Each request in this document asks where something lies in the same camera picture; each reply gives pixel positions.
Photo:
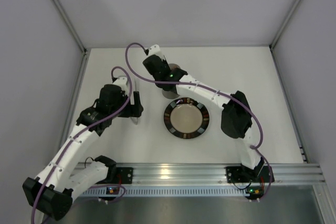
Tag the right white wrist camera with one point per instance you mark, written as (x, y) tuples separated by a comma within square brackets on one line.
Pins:
[(154, 50)]

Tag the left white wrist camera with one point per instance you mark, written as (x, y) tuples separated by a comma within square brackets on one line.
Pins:
[(121, 81)]

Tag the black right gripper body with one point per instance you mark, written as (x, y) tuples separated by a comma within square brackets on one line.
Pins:
[(165, 85)]

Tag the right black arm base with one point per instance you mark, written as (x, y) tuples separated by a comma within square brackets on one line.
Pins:
[(242, 174)]

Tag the dark rimmed striped plate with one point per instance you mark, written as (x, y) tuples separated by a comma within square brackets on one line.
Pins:
[(186, 118)]

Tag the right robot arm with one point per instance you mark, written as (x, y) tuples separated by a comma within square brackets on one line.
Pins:
[(236, 118)]

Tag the grey cylindrical container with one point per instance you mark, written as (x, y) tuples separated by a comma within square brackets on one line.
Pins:
[(169, 95)]

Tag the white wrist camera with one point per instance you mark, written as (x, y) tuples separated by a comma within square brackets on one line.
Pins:
[(121, 81), (154, 50)]

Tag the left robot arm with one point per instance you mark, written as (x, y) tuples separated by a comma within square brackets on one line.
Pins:
[(55, 188)]

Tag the perforated metal cable tray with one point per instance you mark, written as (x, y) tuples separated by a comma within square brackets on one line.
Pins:
[(169, 191)]

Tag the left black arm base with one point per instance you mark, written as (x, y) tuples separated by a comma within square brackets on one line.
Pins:
[(119, 175)]

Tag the grey round lid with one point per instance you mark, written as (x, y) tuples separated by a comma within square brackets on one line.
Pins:
[(174, 66)]

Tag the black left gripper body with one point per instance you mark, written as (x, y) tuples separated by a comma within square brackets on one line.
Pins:
[(135, 107)]

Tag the aluminium front rail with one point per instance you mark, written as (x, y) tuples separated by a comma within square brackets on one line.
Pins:
[(190, 175)]

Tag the left aluminium frame post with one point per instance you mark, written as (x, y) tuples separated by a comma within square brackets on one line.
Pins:
[(79, 74)]

